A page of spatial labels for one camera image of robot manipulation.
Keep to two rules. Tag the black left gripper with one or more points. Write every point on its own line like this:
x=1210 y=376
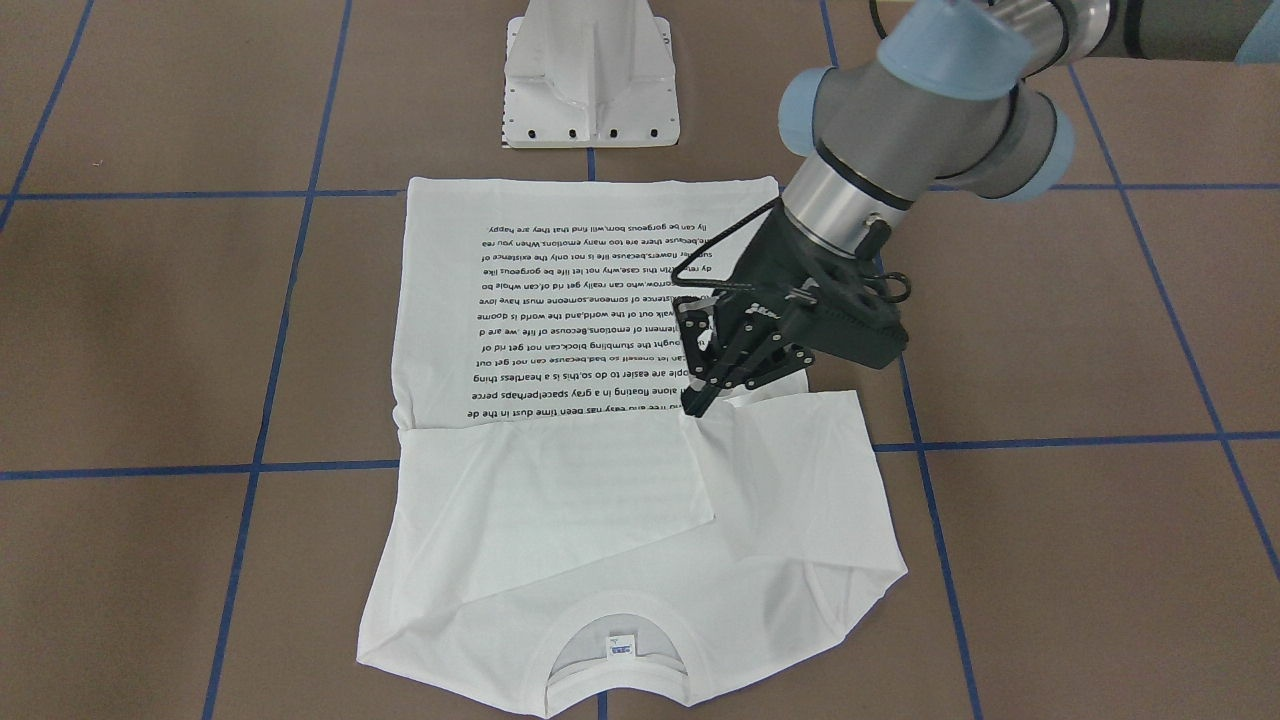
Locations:
x=768 y=262

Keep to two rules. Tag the white long-sleeve printed shirt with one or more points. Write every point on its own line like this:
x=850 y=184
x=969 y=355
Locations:
x=561 y=527

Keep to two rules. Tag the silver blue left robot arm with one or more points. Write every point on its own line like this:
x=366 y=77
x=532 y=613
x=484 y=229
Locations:
x=944 y=101

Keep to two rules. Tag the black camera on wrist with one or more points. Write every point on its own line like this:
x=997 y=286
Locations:
x=839 y=320

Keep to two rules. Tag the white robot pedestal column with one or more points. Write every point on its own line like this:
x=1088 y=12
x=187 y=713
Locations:
x=589 y=74

